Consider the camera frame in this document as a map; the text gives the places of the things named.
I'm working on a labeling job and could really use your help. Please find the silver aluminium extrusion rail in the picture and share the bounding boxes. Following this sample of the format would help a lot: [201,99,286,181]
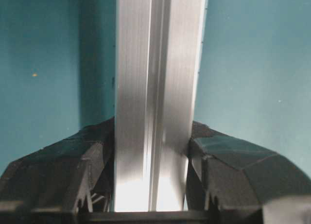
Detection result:
[113,0,207,212]

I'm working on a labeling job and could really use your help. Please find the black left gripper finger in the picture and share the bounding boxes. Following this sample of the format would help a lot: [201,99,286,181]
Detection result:
[0,119,114,213]

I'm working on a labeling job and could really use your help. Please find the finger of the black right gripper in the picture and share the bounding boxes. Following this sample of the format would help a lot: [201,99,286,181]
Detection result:
[186,122,311,211]

